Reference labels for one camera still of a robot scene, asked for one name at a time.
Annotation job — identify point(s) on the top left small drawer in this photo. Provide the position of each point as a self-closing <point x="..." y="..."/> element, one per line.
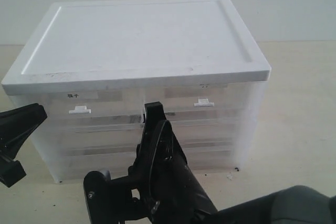
<point x="93" y="110"/>

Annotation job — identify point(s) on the top right small drawer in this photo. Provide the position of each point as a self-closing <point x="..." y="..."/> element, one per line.
<point x="204" y="102"/>

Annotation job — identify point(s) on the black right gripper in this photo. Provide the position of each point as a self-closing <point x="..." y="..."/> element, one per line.
<point x="159" y="186"/>

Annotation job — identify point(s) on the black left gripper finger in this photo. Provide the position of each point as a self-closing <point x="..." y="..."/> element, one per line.
<point x="11" y="171"/>
<point x="18" y="124"/>

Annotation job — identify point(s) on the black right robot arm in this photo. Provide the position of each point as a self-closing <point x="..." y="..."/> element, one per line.
<point x="297" y="204"/>

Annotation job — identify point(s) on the small drawer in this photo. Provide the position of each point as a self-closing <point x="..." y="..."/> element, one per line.
<point x="204" y="102"/>
<point x="93" y="110"/>

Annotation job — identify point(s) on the white translucent drawer cabinet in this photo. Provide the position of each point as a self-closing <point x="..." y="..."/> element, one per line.
<point x="148" y="45"/>

